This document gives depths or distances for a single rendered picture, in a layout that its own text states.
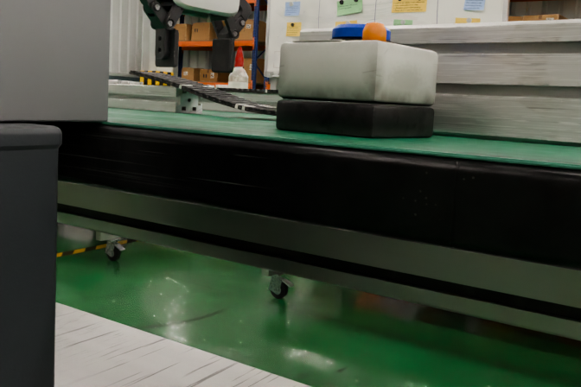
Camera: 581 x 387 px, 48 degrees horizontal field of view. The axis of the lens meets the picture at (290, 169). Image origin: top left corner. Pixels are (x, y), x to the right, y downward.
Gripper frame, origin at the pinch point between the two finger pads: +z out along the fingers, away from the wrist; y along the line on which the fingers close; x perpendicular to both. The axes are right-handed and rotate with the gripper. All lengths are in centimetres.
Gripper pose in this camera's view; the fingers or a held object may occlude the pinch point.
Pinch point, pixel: (195, 59)
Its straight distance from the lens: 76.3
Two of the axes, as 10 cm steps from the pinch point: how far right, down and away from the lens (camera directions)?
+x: 7.7, 1.1, -6.3
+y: -6.4, 0.5, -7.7
